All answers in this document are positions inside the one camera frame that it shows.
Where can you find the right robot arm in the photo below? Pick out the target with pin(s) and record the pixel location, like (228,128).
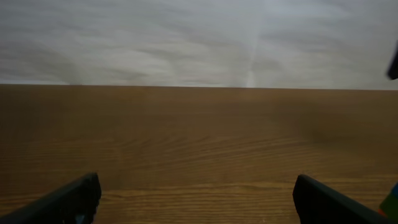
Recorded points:
(394,67)

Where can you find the green cube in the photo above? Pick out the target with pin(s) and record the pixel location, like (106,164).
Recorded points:
(390,205)

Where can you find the orange cube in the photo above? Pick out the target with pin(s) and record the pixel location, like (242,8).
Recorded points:
(382,213)

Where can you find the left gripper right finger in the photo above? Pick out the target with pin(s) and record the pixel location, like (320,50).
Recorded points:
(323,205)

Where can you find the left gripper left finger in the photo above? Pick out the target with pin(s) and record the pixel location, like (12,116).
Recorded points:
(68,202)

